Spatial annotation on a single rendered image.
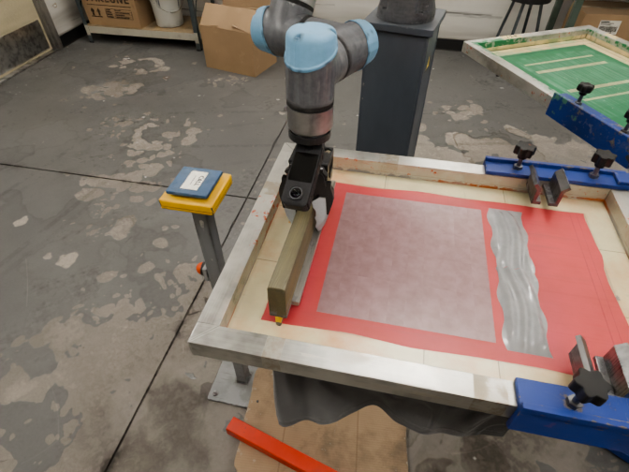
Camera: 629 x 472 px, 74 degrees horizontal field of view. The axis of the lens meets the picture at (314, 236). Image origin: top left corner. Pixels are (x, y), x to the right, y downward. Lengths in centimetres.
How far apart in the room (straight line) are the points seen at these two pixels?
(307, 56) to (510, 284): 53
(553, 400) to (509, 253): 32
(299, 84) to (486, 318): 49
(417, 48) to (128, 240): 176
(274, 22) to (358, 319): 52
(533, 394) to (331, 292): 34
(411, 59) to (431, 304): 69
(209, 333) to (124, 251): 170
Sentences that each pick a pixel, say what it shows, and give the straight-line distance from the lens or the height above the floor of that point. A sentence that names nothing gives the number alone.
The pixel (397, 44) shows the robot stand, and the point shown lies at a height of 115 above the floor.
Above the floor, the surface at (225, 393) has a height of 1.
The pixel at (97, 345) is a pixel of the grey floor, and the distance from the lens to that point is 203.
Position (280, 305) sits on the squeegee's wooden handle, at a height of 101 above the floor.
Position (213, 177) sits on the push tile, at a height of 97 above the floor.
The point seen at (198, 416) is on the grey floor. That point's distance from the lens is 173.
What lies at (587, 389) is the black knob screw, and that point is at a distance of 64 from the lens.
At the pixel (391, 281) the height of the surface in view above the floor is 95.
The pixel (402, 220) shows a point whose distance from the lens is 91.
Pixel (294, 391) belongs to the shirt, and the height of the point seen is 71.
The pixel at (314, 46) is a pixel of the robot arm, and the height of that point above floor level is 134.
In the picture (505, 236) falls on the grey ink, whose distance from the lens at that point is 93.
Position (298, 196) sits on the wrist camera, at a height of 114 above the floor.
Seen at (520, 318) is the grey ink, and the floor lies 96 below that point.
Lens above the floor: 155
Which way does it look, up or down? 44 degrees down
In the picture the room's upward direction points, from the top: straight up
